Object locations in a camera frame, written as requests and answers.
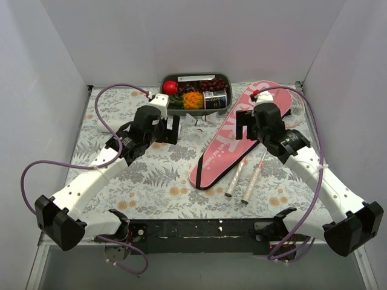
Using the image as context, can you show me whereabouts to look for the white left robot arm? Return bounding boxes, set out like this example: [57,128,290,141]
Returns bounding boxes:
[34,106,180,251]

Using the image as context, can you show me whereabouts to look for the green leafy sprig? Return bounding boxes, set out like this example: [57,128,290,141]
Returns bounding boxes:
[169,95,184,109]

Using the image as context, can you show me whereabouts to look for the white label strip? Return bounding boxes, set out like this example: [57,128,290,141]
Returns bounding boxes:
[177,75,215,82]

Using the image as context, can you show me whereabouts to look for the floral table mat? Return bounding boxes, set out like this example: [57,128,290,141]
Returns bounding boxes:
[83,85,314,219]

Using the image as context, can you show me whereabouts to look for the left badminton racket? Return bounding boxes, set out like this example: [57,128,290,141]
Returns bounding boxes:
[225,89,305,197]

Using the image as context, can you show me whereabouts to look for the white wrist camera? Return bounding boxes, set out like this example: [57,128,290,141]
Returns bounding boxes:
[149,94,169,119]
[255,91,274,106]

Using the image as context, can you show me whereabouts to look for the white shuttlecock tube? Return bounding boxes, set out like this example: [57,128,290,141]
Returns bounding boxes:
[97,119,182,135]

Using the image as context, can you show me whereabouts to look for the orange flower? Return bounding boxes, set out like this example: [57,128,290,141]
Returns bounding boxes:
[182,91,204,110]

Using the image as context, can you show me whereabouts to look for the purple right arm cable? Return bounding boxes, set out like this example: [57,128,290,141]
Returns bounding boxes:
[256,86,325,261]

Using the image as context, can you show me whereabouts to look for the shiny patterned can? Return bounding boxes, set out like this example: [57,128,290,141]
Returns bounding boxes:
[202,89,227,109]

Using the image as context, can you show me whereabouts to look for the badminton racket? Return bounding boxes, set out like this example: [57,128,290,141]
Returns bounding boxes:
[225,89,305,197]
[241,151,267,204]

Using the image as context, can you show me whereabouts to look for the right badminton racket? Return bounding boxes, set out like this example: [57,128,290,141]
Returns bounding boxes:
[241,151,267,204]

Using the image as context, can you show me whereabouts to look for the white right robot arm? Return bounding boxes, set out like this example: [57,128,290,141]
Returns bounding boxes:
[236,103,384,257]

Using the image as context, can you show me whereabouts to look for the red apple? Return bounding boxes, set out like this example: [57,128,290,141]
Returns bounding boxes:
[162,80,178,95]

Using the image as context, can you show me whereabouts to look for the pink racket cover bag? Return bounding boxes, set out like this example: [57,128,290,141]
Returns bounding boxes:
[189,80,279,190]

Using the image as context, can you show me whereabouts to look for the white shuttlecock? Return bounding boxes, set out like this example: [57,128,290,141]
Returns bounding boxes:
[202,112,218,125]
[184,114,199,126]

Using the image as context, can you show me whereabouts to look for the grey plastic tray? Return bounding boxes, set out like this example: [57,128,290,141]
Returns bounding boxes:
[160,72,233,117]

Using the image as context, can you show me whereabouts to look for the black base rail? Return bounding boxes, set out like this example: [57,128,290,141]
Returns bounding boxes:
[128,218,280,255]

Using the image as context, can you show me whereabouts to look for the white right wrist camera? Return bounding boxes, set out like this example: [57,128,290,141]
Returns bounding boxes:
[255,91,274,106]

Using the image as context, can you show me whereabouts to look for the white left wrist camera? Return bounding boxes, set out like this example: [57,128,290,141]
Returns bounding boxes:
[149,94,169,119]

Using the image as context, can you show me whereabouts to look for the dark red grapes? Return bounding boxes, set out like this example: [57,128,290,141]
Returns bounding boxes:
[178,78,229,95]

